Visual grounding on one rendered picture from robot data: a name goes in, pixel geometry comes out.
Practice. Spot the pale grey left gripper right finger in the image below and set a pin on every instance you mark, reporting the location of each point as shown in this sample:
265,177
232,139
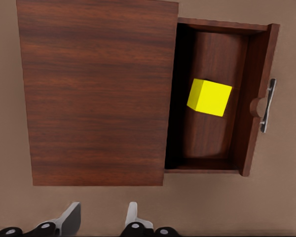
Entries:
135,219

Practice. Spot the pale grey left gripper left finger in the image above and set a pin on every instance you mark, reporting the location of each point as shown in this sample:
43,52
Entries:
69,221

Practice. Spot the dark wooden cabinet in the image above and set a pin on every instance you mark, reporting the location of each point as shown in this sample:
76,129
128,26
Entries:
96,91

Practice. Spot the yellow cube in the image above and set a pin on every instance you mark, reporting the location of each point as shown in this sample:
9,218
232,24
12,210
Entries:
210,98

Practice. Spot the dark wooden drawer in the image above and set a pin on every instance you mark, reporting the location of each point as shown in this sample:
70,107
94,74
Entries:
251,98

